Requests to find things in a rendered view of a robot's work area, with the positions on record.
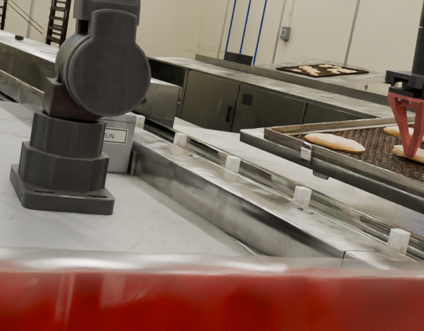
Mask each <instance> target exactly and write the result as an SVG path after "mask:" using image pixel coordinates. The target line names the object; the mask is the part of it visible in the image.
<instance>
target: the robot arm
mask: <svg viewBox="0 0 424 331"><path fill-rule="evenodd" d="M140 10H141V0H74V10H73V18H76V29H75V33H74V34H73V35H71V36H70V37H68V38H67V39H66V40H65V41H64V43H63V44H62V45H61V46H60V48H59V50H58V52H57V56H56V59H55V72H56V76H55V78H49V77H47V78H46V82H45V90H44V95H43V104H42V109H43V110H38V111H37V112H34V117H33V122H32V131H31V135H30V140H29V141H22V147H21V152H20V161H19V164H11V173H10V178H9V179H10V181H11V184H12V186H13V188H14V190H15V192H16V194H17V196H18V199H19V200H20V203H21V204H22V207H24V208H27V209H30V210H43V211H60V212H69V213H86V214H95V215H112V214H113V209H114V203H115V197H114V196H113V195H112V194H111V193H110V192H109V191H108V190H107V189H106V188H105V182H106V175H107V170H108V163H109V158H110V157H108V156H107V155H106V154H105V153H104V152H102V149H103V141H104V136H105V129H106V121H103V120H100V118H102V117H116V116H121V115H124V114H127V113H129V112H131V111H132V110H134V109H135V108H136V107H138V106H139V105H140V104H143V103H146V101H147V99H146V98H145V97H146V95H147V93H148V90H149V87H150V84H151V67H150V64H149V60H148V58H147V57H146V55H145V53H144V52H143V50H142V49H141V48H140V46H139V45H138V44H137V43H136V42H135V40H136V32H137V26H139V18H140ZM419 26H420V27H422V28H418V33H417V41H416V45H415V52H414V57H413V64H412V71H400V70H386V75H385V81H387V82H391V83H396V82H402V87H389V91H388V95H387V98H388V100H389V104H390V107H391V109H392V112H393V114H394V117H395V120H396V123H397V125H398V128H399V132H400V138H401V141H402V147H403V150H404V155H405V156H409V157H411V158H413V157H414V156H415V153H416V152H417V149H418V148H419V145H420V143H421V141H422V138H423V136H424V0H423V4H422V9H421V16H420V21H419ZM406 107H408V108H411V109H412V110H414V111H415V123H414V129H413V135H412V139H411V141H410V134H409V129H408V119H407V113H406Z"/></svg>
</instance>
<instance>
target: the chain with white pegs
mask: <svg viewBox="0 0 424 331"><path fill-rule="evenodd" d="M136 116H137V120H136V124H135V126H138V127H140V128H141V129H143V126H144V122H145V117H144V116H141V115H136ZM186 139H187V135H185V134H183V133H176V134H175V137H174V144H175V145H177V146H180V147H182V148H184V149H185V143H186ZM240 161H241V159H240V158H238V157H236V156H227V160H226V163H225V168H226V169H228V170H230V171H232V172H234V173H236V174H238V171H239V165H240ZM311 193H312V190H311V189H308V188H306V187H296V188H295V192H294V197H293V201H294V202H297V203H299V204H301V205H303V206H305V207H307V208H308V205H309V202H310V196H311ZM409 239H410V233H409V232H407V231H404V230H402V229H391V230H390V235H389V240H388V243H387V246H389V247H391V248H393V249H395V250H398V251H399V252H402V253H403V254H406V250H407V247H408V242H409Z"/></svg>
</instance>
